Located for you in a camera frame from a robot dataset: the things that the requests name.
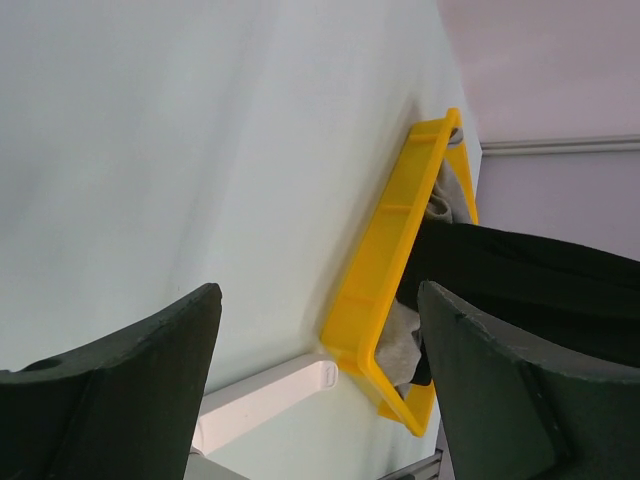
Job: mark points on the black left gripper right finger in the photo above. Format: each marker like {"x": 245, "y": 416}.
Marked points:
{"x": 516, "y": 406}

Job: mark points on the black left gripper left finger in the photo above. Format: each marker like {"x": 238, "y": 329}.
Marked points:
{"x": 122, "y": 407}

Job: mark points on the black tank top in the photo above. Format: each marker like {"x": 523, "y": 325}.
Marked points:
{"x": 574, "y": 296}

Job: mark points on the grey tank top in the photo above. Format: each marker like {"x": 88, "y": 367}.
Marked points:
{"x": 401, "y": 352}

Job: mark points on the white rack base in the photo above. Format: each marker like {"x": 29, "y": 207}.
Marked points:
{"x": 236, "y": 409}

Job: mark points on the yellow plastic tray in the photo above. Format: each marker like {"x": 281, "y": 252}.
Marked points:
{"x": 362, "y": 303}

